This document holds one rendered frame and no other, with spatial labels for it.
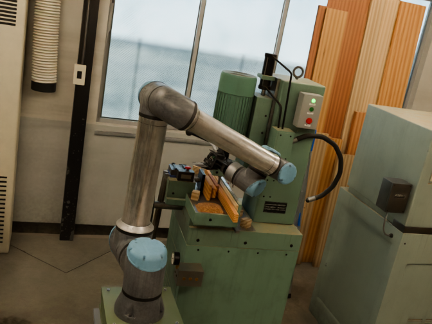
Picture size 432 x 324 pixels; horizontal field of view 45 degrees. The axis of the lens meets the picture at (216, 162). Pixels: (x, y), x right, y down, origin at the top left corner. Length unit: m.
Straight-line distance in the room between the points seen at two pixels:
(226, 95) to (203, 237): 0.67
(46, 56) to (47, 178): 0.89
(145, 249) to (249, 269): 0.81
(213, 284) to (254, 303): 0.26
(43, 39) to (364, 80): 2.31
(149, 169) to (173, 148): 1.90
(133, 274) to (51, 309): 1.33
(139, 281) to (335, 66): 2.54
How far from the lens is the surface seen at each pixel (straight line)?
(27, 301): 3.30
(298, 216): 3.54
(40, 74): 3.48
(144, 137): 1.96
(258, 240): 2.58
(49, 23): 3.45
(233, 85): 2.44
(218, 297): 2.68
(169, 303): 2.18
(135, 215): 2.06
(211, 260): 2.56
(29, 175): 3.87
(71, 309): 3.24
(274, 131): 2.47
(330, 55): 3.99
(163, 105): 1.84
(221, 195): 2.54
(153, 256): 1.94
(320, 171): 4.00
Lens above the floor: 1.80
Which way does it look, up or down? 16 degrees down
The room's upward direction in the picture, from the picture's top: 11 degrees clockwise
